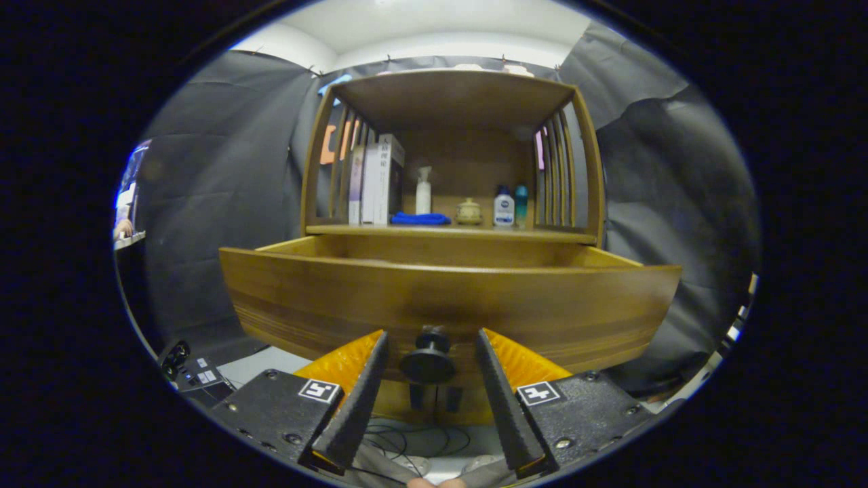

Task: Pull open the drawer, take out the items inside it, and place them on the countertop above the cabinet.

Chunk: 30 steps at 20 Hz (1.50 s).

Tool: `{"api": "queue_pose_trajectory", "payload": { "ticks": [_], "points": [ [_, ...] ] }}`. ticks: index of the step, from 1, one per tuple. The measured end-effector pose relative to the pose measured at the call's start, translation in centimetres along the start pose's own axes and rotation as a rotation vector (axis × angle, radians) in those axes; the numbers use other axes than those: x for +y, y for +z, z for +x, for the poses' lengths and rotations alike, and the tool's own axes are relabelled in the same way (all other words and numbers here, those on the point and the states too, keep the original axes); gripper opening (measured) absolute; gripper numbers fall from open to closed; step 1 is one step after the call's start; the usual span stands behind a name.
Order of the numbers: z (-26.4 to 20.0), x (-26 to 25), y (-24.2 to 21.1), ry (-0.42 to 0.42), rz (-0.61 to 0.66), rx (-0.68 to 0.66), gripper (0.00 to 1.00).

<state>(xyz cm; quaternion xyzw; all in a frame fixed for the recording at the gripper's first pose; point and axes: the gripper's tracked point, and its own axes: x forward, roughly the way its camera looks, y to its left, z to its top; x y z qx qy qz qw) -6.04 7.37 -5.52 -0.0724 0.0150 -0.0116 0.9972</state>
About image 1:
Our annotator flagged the tangle of black cables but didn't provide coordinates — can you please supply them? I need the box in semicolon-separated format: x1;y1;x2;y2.
359;417;472;475

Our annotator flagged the thin white book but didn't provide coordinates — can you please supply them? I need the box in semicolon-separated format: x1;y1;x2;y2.
361;142;379;226

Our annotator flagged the large white book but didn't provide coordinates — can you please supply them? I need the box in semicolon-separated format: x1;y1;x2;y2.
375;134;406;226

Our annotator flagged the pale purple book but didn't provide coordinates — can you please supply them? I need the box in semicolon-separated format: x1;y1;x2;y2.
348;146;366;226

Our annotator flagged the wooden countertop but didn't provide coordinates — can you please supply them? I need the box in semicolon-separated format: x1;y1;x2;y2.
305;222;599;246

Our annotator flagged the white pump bottle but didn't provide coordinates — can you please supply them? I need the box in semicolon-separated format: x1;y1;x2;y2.
415;166;433;216

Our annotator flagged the white lotion bottle blue cap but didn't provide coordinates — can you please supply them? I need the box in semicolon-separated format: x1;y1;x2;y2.
493;186;515;227

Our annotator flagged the black drawer knob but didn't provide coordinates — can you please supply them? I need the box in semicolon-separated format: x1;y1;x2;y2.
400;325;457;386

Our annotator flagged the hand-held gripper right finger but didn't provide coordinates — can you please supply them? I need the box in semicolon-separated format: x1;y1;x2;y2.
475;328;657;479

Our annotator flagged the wooden cabinet door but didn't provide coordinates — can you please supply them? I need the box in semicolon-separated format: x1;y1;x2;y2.
434;382;494;426
373;380;435;425

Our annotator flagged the wooden drawer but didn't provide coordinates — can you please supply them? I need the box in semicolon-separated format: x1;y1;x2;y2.
218;234;682;390

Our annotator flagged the folded blue cloth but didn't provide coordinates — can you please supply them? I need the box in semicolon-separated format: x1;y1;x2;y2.
391;211;452;226

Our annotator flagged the wooden cabinet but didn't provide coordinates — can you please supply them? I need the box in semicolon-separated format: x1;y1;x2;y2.
300;68;606;426

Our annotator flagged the black floor device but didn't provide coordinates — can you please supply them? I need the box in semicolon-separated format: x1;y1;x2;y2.
159;340;235;394

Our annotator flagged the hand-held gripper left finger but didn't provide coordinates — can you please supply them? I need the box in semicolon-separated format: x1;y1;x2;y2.
210;330;391;475

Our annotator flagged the beige lidded ceramic teacup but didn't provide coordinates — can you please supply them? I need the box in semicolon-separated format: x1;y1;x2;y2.
454;197;484;226

